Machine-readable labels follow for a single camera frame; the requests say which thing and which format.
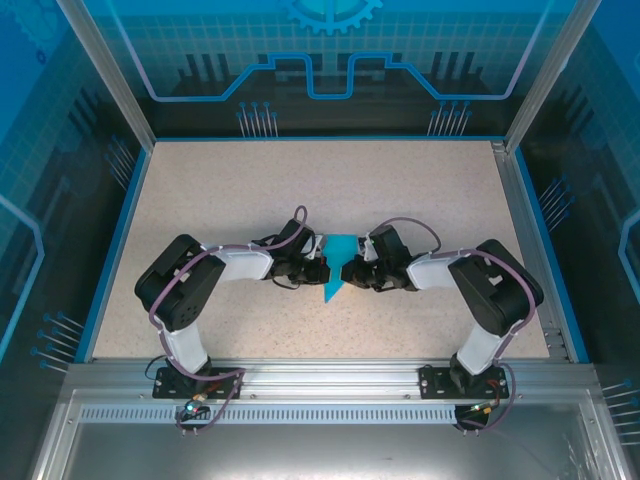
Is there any blue paper sheet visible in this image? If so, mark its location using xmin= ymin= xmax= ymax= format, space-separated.
xmin=321 ymin=233 xmax=362 ymax=305

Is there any aluminium mounting rail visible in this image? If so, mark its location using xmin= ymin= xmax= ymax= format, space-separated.
xmin=64 ymin=357 xmax=599 ymax=404

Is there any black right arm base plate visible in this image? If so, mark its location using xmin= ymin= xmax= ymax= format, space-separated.
xmin=418 ymin=363 xmax=511 ymax=401

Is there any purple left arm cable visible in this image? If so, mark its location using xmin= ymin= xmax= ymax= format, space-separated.
xmin=149 ymin=204 xmax=309 ymax=432

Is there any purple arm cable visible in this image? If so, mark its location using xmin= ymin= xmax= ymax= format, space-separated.
xmin=367 ymin=216 xmax=544 ymax=432
xmin=149 ymin=204 xmax=309 ymax=432

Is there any aluminium side rail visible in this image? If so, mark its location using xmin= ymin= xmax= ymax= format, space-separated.
xmin=491 ymin=140 xmax=572 ymax=362

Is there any slotted metal cable duct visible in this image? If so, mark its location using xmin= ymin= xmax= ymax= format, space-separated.
xmin=78 ymin=404 xmax=461 ymax=426

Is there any metal tray frame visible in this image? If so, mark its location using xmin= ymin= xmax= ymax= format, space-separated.
xmin=27 ymin=387 xmax=636 ymax=480

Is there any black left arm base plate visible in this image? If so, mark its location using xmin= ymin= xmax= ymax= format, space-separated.
xmin=152 ymin=366 xmax=245 ymax=401

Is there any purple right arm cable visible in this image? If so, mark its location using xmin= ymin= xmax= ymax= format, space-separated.
xmin=367 ymin=216 xmax=544 ymax=432

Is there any aluminium frame post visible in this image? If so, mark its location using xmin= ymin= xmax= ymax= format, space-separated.
xmin=503 ymin=0 xmax=605 ymax=154
xmin=56 ymin=0 xmax=157 ymax=152

